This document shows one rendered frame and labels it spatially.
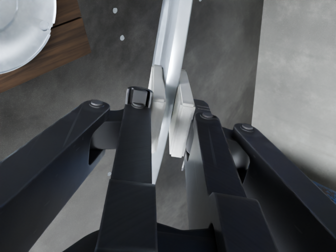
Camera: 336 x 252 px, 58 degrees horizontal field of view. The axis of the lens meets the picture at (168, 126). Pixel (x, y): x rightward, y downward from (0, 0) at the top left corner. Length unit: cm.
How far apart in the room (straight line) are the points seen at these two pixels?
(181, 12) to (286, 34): 204
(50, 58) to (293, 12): 166
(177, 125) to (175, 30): 5
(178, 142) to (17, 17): 61
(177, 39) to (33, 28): 60
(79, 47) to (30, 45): 13
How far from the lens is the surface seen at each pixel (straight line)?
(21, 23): 74
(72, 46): 81
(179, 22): 18
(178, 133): 15
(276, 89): 240
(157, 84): 17
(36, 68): 78
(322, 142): 246
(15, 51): 74
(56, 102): 125
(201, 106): 17
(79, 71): 126
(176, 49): 17
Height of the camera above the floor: 104
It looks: 36 degrees down
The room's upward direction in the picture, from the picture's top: 118 degrees clockwise
